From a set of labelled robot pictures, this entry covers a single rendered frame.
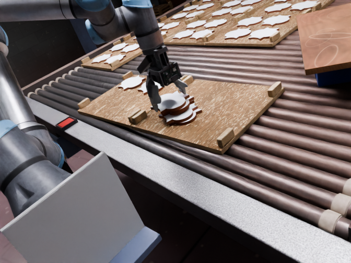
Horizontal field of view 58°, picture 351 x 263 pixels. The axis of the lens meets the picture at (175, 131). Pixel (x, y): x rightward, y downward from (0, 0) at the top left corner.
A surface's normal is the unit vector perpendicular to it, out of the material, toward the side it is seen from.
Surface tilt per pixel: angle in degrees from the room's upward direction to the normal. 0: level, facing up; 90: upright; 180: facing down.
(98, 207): 90
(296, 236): 0
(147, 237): 0
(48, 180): 30
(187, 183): 0
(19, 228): 90
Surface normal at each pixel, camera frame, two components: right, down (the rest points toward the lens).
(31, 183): -0.07, -0.55
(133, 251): -0.31, -0.81
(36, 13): -0.01, 0.82
